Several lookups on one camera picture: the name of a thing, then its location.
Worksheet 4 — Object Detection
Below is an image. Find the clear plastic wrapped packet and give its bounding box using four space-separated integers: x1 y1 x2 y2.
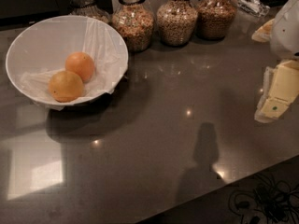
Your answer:
235 0 270 17

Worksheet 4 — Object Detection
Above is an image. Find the glass jar mixed cereal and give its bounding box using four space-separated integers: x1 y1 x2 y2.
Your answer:
111 0 154 52

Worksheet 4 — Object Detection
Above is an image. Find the white bowl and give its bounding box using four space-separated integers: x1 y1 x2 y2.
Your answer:
5 15 129 107

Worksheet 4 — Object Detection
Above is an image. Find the white plastic liner sheet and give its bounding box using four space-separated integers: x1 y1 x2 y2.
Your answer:
20 17 129 112

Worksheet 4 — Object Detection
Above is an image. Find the glass jar round cereal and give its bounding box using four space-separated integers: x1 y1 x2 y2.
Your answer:
156 0 198 47

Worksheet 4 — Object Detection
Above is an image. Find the black cable bundle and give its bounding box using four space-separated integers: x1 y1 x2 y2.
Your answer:
228 171 299 224

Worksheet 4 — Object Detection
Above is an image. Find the glass jar brown granola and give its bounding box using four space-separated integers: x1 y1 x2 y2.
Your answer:
195 0 237 40

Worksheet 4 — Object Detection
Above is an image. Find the glass jar far left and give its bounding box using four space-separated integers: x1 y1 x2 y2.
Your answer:
70 0 110 24

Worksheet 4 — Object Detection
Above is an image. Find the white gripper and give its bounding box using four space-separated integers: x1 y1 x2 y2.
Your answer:
251 0 299 123

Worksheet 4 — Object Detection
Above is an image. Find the orange fruit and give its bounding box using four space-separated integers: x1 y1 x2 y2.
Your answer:
64 51 95 82
48 71 84 103

